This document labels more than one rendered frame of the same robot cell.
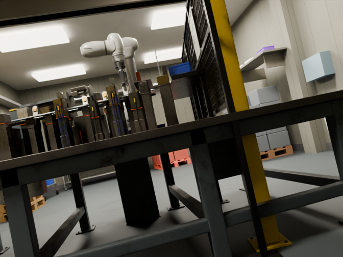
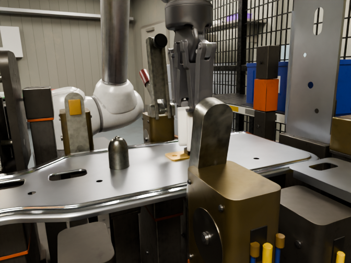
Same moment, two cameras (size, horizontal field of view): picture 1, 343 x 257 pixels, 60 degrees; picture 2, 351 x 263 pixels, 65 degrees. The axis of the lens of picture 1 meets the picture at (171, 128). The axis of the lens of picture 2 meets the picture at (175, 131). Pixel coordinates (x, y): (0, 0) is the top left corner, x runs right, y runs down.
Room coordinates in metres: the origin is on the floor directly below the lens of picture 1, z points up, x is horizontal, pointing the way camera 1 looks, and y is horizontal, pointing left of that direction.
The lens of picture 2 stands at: (1.63, 0.46, 1.15)
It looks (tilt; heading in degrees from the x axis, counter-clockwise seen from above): 13 degrees down; 338
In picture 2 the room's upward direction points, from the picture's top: 2 degrees counter-clockwise
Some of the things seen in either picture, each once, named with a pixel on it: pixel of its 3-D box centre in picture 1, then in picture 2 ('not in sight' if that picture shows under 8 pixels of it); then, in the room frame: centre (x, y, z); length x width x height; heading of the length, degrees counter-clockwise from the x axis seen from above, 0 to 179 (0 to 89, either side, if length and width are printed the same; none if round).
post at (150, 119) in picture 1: (148, 107); not in sight; (1.67, 0.10, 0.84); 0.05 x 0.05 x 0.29; 0
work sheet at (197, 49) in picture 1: (195, 34); not in sight; (1.96, -0.29, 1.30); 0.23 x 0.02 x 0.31; 0
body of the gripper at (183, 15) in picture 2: (120, 69); (188, 33); (2.05, 0.26, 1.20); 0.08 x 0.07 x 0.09; 0
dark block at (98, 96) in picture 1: (102, 119); (50, 182); (2.27, 0.50, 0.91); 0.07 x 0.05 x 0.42; 0
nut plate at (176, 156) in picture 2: not in sight; (189, 151); (2.05, 0.26, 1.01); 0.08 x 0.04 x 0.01; 91
